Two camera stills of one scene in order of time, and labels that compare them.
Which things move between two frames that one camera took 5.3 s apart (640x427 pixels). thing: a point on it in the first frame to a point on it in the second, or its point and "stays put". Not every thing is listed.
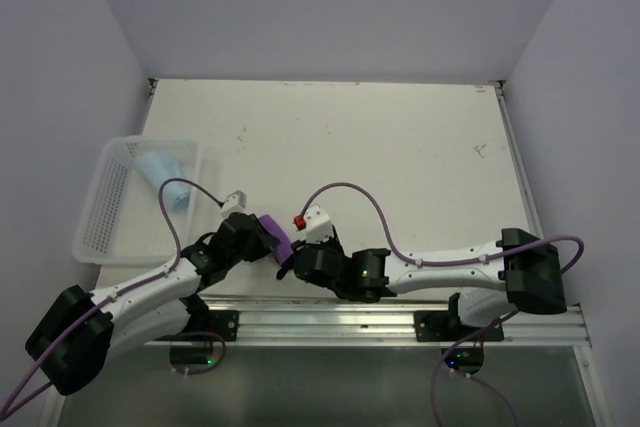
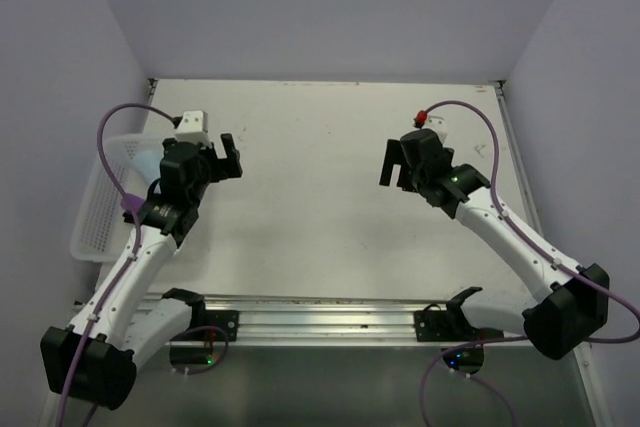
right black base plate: (445, 326) stays put
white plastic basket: (122, 222) stays put
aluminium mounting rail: (363, 322) stays put
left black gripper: (264, 241) to (222, 167)
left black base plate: (221, 322) stays put
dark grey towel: (282, 249) to (132, 201)
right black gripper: (334, 242) to (395, 155)
